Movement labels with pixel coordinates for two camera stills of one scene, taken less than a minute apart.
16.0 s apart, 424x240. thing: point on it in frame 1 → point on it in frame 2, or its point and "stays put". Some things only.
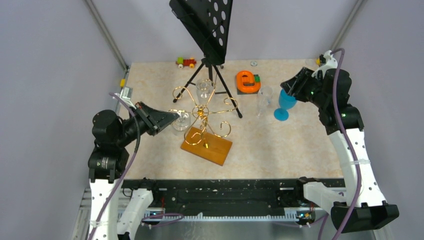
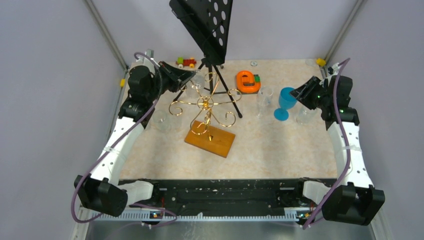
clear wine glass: (182, 124) → (304, 115)
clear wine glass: (204, 88) → (197, 84)
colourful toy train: (183, 62) stays put
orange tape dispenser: (245, 84) stays put
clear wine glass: (263, 99) stays put
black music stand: (206, 23) stays put
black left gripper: (155, 120) → (178, 77)
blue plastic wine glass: (286, 102) stays put
